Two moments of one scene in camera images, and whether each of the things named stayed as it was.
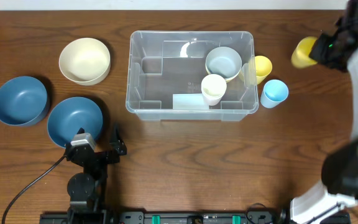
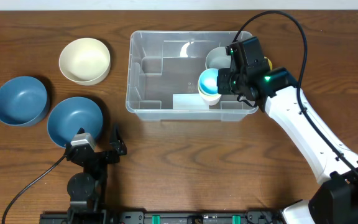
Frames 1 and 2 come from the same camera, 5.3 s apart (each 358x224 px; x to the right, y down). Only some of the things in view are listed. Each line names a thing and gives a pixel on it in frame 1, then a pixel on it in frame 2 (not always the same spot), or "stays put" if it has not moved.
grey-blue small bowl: x=223 y=61 stays put
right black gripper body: x=323 y=50 to x=224 y=81
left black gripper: x=99 y=155 stays put
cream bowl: x=85 y=61 stays put
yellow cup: x=301 y=57 to x=209 y=98
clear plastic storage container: x=166 y=69 stays put
